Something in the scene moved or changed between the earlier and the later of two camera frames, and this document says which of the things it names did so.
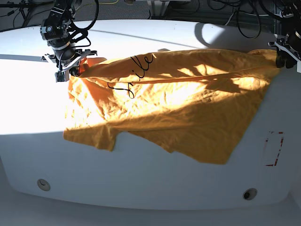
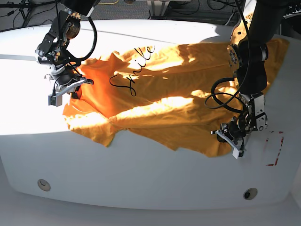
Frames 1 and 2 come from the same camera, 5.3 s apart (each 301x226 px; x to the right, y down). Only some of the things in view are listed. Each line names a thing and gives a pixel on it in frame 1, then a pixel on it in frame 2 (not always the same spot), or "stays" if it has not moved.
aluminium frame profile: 158,7 stays
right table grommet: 249,194 stays
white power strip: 288,15 stays
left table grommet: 43,185 stays
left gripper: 68,64 → 66,82
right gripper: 291,45 → 233,132
